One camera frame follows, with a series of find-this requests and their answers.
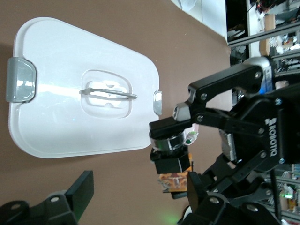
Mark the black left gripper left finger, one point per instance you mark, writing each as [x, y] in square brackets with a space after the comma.
[77, 199]

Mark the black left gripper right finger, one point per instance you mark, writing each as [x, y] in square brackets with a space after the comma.
[197, 194]

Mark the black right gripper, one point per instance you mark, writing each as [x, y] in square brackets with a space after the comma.
[286, 122]

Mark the orange and black switch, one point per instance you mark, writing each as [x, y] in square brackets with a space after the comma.
[173, 164]

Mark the white lidded storage box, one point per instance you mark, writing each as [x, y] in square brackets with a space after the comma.
[58, 129]

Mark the brown cardboard box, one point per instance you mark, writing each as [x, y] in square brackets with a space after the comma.
[269, 23]

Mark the metal shelving rack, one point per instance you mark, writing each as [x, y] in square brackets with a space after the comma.
[257, 35]

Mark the clear green switch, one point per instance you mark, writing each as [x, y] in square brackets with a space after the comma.
[190, 139]

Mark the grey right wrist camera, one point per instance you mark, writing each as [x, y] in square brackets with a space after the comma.
[256, 61]

